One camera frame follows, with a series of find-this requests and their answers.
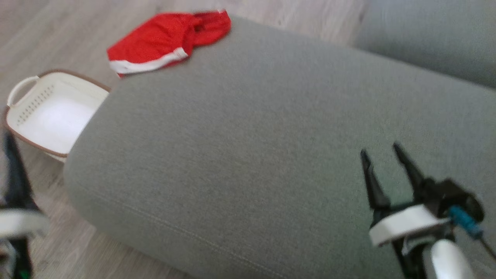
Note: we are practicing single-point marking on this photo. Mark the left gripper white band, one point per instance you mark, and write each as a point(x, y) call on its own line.
point(19, 223)

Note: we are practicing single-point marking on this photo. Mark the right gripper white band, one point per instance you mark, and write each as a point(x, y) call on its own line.
point(407, 224)

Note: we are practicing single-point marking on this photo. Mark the red shorts white stripe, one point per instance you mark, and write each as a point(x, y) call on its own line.
point(155, 38)

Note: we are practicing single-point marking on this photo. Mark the white laundry basket brown rim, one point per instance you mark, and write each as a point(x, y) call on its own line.
point(54, 116)

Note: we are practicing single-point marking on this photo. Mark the grey sofa seat cushion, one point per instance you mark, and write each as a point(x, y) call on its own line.
point(434, 35)

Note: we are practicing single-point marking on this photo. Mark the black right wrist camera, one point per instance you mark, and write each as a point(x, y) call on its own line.
point(445, 195)

